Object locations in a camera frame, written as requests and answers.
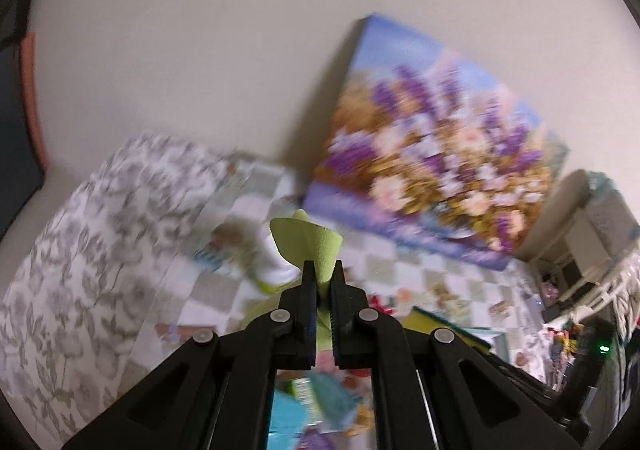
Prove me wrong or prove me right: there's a checked floral tablecloth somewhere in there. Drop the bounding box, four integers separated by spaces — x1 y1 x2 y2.
0 132 551 450

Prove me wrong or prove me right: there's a yellow green sponge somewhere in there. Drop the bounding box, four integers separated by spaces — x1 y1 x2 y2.
410 307 496 356

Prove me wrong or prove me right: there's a white furniture frame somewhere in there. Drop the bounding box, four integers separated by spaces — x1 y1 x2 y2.
520 169 640 323

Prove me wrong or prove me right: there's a yellow-green cloth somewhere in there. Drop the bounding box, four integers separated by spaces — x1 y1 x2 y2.
241 209 344 356

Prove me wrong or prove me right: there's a flower painting canvas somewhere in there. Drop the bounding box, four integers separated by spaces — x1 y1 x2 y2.
302 14 572 271

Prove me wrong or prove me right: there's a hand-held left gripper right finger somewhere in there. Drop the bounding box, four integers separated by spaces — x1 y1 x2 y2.
331 260 587 450

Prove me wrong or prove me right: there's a white tray green rim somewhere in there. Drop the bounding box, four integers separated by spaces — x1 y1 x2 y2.
465 326 507 348

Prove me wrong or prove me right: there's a white bottle green label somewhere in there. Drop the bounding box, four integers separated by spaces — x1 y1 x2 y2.
254 224 302 294

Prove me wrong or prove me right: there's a dark panel red edge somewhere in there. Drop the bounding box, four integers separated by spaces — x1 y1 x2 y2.
0 30 49 211

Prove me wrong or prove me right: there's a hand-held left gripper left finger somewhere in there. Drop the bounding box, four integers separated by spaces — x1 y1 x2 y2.
60 261 317 450

